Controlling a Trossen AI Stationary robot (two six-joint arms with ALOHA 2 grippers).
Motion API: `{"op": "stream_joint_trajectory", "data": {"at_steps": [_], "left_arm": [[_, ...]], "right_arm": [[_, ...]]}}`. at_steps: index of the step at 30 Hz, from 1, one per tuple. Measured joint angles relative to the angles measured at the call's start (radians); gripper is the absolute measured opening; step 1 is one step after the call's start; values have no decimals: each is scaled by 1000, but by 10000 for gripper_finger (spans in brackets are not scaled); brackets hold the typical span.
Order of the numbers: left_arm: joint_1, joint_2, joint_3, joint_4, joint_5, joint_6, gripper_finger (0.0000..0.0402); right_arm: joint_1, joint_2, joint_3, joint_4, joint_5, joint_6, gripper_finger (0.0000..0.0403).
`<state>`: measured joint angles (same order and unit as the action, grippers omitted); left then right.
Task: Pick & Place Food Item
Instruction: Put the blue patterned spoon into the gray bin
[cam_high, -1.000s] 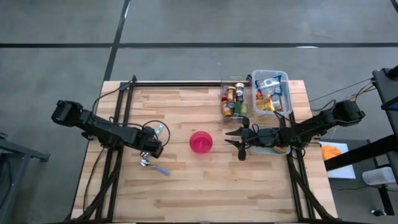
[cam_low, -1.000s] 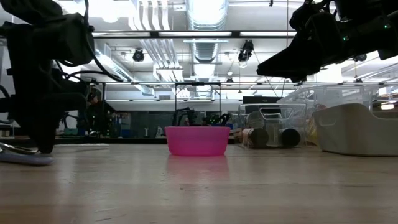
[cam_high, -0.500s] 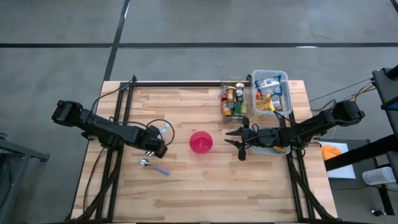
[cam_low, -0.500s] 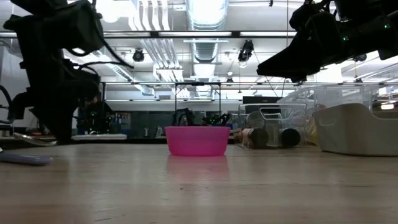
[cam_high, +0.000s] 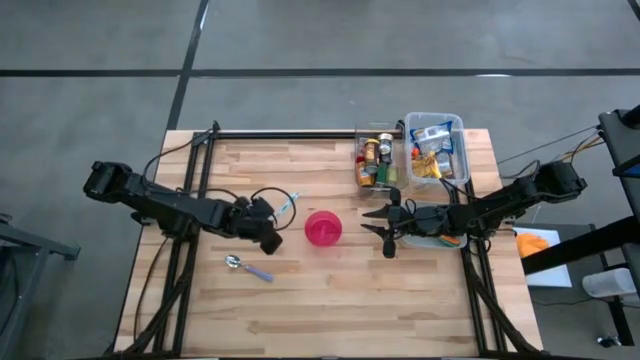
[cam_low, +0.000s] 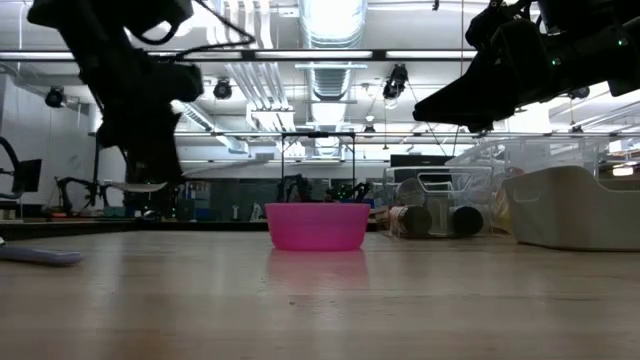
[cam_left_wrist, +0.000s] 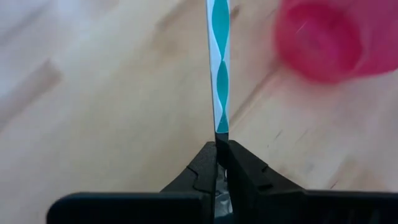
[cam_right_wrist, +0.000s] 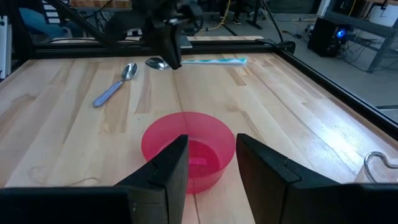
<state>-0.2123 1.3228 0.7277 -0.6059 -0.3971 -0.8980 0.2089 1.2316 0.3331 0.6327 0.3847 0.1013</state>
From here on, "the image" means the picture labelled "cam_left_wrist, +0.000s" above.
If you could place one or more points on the pink plastic bowl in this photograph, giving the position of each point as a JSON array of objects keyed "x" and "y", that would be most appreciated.
[{"x": 323, "y": 40}]

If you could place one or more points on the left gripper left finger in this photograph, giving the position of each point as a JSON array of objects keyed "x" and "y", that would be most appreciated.
[{"x": 140, "y": 208}]

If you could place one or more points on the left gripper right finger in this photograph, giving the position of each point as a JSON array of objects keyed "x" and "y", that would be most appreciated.
[{"x": 295, "y": 208}]

